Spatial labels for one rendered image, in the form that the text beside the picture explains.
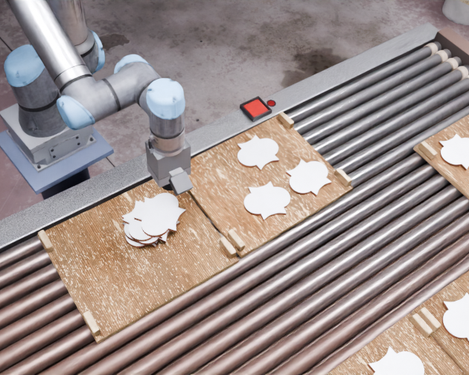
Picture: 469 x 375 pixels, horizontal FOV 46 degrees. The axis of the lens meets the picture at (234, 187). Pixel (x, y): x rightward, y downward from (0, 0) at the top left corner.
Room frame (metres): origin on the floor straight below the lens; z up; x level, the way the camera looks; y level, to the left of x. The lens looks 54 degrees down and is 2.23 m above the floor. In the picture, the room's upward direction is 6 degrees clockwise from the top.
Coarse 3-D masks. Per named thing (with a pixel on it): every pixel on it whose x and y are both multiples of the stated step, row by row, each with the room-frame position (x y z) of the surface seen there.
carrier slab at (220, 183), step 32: (256, 128) 1.20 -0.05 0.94; (192, 160) 1.04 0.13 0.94; (224, 160) 1.05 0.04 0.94; (288, 160) 1.08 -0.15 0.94; (320, 160) 1.09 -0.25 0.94; (192, 192) 0.92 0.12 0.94; (224, 192) 0.93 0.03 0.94; (288, 192) 0.96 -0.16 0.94; (320, 192) 0.97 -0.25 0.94; (224, 224) 0.83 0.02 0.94; (256, 224) 0.84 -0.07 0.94; (288, 224) 0.85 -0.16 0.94
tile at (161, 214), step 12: (144, 204) 0.82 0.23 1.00; (156, 204) 0.82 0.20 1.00; (168, 204) 0.83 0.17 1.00; (144, 216) 0.78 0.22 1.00; (156, 216) 0.78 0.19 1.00; (168, 216) 0.79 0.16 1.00; (180, 216) 0.80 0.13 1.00; (144, 228) 0.74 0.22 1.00; (156, 228) 0.75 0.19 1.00; (168, 228) 0.75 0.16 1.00
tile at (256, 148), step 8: (256, 136) 1.15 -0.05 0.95; (240, 144) 1.11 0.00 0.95; (248, 144) 1.11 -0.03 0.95; (256, 144) 1.12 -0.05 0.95; (264, 144) 1.12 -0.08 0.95; (272, 144) 1.12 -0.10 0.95; (240, 152) 1.08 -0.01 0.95; (248, 152) 1.08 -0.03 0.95; (256, 152) 1.09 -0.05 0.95; (264, 152) 1.09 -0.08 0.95; (272, 152) 1.10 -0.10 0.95; (240, 160) 1.05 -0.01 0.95; (248, 160) 1.05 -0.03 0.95; (256, 160) 1.06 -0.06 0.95; (264, 160) 1.06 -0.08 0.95; (272, 160) 1.06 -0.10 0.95
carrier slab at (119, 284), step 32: (128, 192) 0.90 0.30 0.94; (160, 192) 0.91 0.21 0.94; (64, 224) 0.77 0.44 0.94; (96, 224) 0.78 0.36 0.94; (192, 224) 0.82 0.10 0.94; (64, 256) 0.67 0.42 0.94; (96, 256) 0.69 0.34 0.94; (128, 256) 0.70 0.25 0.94; (160, 256) 0.71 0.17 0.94; (192, 256) 0.72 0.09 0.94; (224, 256) 0.73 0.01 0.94; (96, 288) 0.60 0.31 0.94; (128, 288) 0.61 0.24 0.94; (160, 288) 0.62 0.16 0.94; (192, 288) 0.63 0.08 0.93; (96, 320) 0.51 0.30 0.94; (128, 320) 0.52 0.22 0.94
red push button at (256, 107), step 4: (256, 100) 1.32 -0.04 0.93; (248, 104) 1.30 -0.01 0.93; (252, 104) 1.30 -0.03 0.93; (256, 104) 1.31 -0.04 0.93; (260, 104) 1.31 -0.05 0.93; (248, 108) 1.28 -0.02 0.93; (252, 108) 1.29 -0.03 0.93; (256, 108) 1.29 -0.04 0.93; (260, 108) 1.29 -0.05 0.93; (264, 108) 1.29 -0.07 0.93; (252, 112) 1.27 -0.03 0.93; (256, 112) 1.27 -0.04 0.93; (260, 112) 1.27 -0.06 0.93
